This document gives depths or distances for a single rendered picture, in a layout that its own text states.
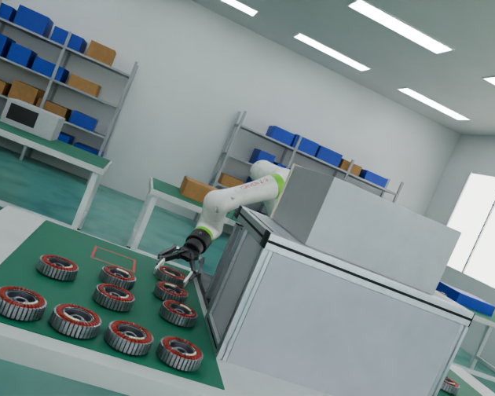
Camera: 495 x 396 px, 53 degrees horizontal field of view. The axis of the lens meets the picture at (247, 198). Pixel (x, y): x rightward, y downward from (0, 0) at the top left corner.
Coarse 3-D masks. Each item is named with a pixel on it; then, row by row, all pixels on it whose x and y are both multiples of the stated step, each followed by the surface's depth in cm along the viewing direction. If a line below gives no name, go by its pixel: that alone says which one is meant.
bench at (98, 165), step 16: (0, 128) 390; (16, 128) 434; (32, 144) 395; (48, 144) 418; (64, 144) 468; (64, 160) 402; (80, 160) 404; (96, 160) 445; (96, 176) 412; (16, 208) 404; (80, 208) 413; (64, 224) 413; (80, 224) 491
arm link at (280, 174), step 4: (276, 168) 232; (280, 168) 231; (284, 168) 231; (272, 172) 231; (276, 172) 226; (280, 172) 225; (284, 172) 226; (288, 172) 227; (272, 176) 221; (276, 176) 222; (280, 176) 223; (284, 176) 224; (276, 180) 220; (280, 180) 221; (284, 180) 222; (280, 184) 220; (280, 188) 220
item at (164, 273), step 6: (156, 270) 180; (162, 270) 178; (168, 270) 184; (174, 270) 186; (156, 276) 178; (162, 276) 177; (168, 276) 176; (174, 276) 177; (180, 276) 182; (174, 282) 177; (180, 282) 178
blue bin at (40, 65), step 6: (36, 60) 716; (42, 60) 717; (36, 66) 717; (42, 66) 718; (48, 66) 720; (54, 66) 721; (42, 72) 720; (48, 72) 721; (60, 72) 724; (66, 72) 746; (54, 78) 723; (60, 78) 725; (66, 78) 760
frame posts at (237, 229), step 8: (240, 224) 174; (232, 232) 174; (240, 232) 164; (232, 240) 172; (232, 248) 173; (224, 256) 173; (224, 264) 174; (216, 272) 174; (216, 280) 174; (208, 288) 175; (216, 288) 166; (208, 296) 174
